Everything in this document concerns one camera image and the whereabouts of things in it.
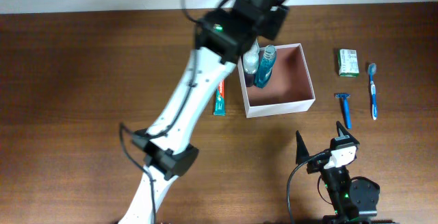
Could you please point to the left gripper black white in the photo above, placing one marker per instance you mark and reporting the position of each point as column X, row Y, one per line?
column 280, row 14

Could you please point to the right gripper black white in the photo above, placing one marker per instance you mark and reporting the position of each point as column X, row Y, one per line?
column 302, row 153

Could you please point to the blue disposable razor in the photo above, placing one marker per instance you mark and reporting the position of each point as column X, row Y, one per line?
column 344, row 100

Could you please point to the clear spray bottle purple liquid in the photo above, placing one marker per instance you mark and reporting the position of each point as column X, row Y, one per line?
column 250, row 62

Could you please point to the teal mouthwash bottle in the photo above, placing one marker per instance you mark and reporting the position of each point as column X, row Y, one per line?
column 266, row 64

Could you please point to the green white soap box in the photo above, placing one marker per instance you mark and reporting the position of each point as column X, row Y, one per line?
column 348, row 63

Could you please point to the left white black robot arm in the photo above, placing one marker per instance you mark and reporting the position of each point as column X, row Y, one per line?
column 221, row 37

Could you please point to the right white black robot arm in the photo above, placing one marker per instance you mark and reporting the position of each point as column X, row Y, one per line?
column 354, row 199

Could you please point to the white open cardboard box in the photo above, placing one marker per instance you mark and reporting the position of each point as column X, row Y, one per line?
column 289, row 89

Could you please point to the blue white toothbrush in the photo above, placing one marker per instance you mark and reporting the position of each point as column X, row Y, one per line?
column 371, row 72

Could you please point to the teal red toothpaste tube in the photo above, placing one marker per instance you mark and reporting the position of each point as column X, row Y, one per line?
column 220, row 109

